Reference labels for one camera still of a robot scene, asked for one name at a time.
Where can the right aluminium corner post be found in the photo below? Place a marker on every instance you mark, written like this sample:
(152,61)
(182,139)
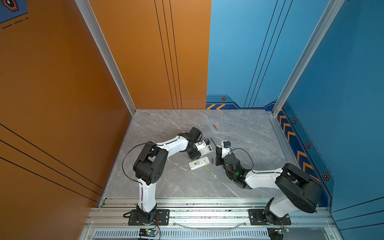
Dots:
(318,34)

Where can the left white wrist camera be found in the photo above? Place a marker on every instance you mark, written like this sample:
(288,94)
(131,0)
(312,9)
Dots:
(206,142)

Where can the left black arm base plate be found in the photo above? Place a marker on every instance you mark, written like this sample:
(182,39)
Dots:
(161,218)

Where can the aluminium corner post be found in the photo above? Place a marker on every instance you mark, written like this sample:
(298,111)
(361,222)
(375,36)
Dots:
(318,34)
(101,42)

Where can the left green circuit board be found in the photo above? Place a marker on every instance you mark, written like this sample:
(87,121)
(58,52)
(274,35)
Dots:
(148,234)

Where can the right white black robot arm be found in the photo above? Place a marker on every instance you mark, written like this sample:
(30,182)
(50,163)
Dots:
(301,192)

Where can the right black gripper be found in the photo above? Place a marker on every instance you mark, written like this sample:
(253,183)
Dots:
(218,156)

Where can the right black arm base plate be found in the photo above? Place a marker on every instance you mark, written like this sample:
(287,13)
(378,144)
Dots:
(258,217)

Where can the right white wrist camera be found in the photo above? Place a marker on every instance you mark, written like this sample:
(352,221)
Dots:
(226,145)

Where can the right small circuit board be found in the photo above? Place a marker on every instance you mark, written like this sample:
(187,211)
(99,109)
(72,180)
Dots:
(282,230)

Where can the aluminium front rail frame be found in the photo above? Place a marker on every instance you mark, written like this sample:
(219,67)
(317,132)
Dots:
(205,219)

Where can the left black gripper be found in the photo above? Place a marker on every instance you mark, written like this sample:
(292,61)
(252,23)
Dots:
(195,156)

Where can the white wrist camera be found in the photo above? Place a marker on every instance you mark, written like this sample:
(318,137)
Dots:
(206,142)
(226,145)

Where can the left aluminium corner post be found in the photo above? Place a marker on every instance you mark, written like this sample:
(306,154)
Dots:
(101,42)

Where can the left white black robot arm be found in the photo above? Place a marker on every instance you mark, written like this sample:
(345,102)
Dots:
(150,165)

